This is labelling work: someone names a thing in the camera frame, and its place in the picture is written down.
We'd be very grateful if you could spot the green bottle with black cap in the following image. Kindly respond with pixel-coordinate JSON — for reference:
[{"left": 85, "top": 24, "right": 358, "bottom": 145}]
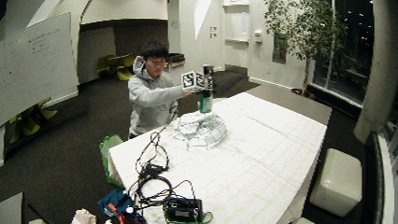
[{"left": 198, "top": 64, "right": 217, "bottom": 114}]

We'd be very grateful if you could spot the white marker cube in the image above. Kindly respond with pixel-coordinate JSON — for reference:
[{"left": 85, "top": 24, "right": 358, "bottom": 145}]
[{"left": 180, "top": 70, "right": 205, "bottom": 91}]

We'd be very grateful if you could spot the the person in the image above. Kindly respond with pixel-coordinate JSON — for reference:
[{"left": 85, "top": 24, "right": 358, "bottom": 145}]
[{"left": 127, "top": 40, "right": 194, "bottom": 140}]

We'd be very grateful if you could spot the yellow-green lounge chair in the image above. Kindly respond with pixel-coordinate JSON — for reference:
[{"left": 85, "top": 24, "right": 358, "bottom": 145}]
[
  {"left": 116, "top": 53, "right": 137, "bottom": 82},
  {"left": 96, "top": 54, "right": 119, "bottom": 79}
]

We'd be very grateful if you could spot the white tablecloth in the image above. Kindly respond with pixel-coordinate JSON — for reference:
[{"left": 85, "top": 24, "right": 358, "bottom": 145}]
[{"left": 105, "top": 91, "right": 329, "bottom": 224}]

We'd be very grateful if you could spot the indoor tree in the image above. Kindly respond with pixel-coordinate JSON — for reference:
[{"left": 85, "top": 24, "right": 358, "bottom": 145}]
[{"left": 262, "top": 0, "right": 349, "bottom": 96}]

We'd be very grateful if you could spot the green chair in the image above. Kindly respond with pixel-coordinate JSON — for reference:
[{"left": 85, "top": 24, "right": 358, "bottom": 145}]
[{"left": 99, "top": 133, "right": 127, "bottom": 190}]

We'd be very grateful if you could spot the black electronic box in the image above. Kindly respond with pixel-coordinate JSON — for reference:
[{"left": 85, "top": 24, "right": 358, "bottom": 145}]
[{"left": 162, "top": 197, "right": 205, "bottom": 223}]

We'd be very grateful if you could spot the white whiteboard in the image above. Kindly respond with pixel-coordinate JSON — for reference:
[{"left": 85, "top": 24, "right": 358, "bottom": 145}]
[{"left": 0, "top": 11, "right": 81, "bottom": 127}]

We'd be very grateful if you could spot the blue bag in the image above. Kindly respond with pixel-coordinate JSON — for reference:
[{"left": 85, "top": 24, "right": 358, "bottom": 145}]
[{"left": 97, "top": 189, "right": 135, "bottom": 217}]

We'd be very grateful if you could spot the white ottoman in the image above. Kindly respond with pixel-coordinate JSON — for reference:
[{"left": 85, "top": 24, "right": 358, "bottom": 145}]
[{"left": 309, "top": 147, "right": 363, "bottom": 217}]

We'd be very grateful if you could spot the white crumpled paper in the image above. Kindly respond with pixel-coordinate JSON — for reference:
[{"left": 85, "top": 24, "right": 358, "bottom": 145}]
[{"left": 69, "top": 208, "right": 99, "bottom": 224}]

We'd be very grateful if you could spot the dark wall picture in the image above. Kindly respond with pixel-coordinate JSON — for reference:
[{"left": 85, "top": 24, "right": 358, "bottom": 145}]
[{"left": 272, "top": 33, "right": 289, "bottom": 64}]

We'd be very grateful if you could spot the black cable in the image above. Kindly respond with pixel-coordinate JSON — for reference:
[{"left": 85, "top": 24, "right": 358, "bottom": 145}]
[{"left": 127, "top": 106, "right": 198, "bottom": 213}]

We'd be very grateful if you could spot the orange tool handle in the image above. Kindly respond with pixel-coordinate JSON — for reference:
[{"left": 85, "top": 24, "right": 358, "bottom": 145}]
[{"left": 107, "top": 203, "right": 125, "bottom": 224}]

